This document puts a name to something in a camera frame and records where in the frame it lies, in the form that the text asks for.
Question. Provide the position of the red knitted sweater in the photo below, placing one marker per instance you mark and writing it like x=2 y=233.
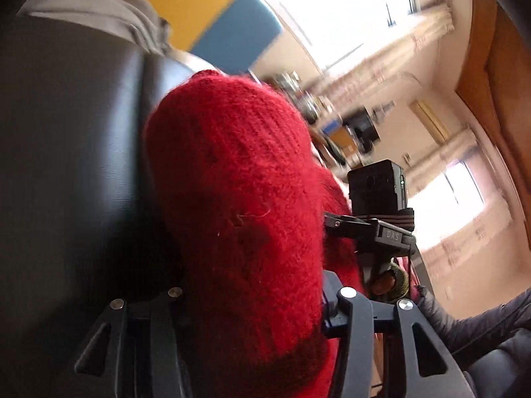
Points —
x=240 y=215

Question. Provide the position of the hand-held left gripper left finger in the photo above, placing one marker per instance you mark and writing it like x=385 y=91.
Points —
x=164 y=323

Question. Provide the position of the person's dark clothing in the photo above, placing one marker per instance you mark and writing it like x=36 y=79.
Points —
x=502 y=373

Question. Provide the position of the cluttered wooden shelf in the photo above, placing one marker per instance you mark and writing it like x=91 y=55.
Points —
x=315 y=107

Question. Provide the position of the white air conditioner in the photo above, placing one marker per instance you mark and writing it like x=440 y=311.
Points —
x=431 y=121

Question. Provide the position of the patterned beige curtain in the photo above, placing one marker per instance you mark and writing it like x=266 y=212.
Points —
x=390 y=49
x=450 y=151

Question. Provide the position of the small bright window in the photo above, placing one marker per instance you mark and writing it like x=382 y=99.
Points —
x=452 y=207

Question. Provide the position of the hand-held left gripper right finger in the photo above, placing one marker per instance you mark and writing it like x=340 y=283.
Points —
x=352 y=323

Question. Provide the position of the grey yellow blue sofa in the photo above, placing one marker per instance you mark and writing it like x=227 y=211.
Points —
x=186 y=4

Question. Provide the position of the person's right forearm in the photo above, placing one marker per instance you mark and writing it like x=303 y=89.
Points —
x=468 y=327

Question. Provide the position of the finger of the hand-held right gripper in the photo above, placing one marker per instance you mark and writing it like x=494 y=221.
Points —
x=348 y=224

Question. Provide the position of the grey hoodie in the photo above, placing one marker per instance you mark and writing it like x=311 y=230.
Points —
x=112 y=12

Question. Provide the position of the person's right hand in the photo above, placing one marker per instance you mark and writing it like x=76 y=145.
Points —
x=382 y=284

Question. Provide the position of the brown wooden panel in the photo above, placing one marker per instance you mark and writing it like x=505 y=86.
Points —
x=498 y=83

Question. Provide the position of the large bright window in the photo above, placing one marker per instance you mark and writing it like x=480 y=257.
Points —
x=340 y=8

